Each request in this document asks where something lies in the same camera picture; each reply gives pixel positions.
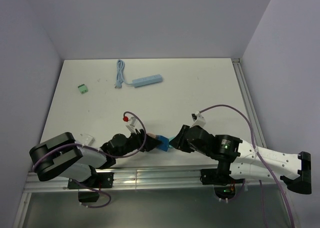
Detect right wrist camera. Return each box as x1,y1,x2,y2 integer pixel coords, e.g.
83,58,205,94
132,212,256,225
191,111,206,128

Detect pink charger plug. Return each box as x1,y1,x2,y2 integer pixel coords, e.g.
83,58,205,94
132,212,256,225
147,133,159,139

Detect blue cube socket adapter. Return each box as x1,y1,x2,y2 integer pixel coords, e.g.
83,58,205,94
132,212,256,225
156,135,170,152

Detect teal charger plug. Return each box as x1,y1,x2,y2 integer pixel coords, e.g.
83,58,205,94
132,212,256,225
168,137,175,149

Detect aluminium front rail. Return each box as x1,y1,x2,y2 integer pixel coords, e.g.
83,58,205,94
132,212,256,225
23,166,283,192

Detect light blue power cord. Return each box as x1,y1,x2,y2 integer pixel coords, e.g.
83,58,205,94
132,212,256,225
114,59,134,90

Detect white plug adapter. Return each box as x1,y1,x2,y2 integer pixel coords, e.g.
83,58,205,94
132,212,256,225
78,133,95,146

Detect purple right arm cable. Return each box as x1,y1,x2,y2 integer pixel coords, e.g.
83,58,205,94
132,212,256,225
198,104,296,228

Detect green plug adapter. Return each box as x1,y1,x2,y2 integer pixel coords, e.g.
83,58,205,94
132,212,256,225
77,84,89,94

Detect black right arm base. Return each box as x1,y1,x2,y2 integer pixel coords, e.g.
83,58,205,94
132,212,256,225
199,168,246,204

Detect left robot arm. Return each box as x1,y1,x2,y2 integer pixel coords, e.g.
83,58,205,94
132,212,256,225
29,129,163,188

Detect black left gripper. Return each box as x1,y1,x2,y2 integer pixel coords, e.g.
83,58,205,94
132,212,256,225
115,128,162,158

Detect light blue power strip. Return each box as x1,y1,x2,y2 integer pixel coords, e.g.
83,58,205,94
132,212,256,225
132,74,163,88

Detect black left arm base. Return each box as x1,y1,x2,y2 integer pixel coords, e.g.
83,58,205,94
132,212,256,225
67,172,114,209

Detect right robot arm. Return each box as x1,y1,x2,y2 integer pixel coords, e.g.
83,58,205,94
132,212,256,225
169,125,312,194

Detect aluminium side rail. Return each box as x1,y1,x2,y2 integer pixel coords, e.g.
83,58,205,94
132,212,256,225
231,59,267,148

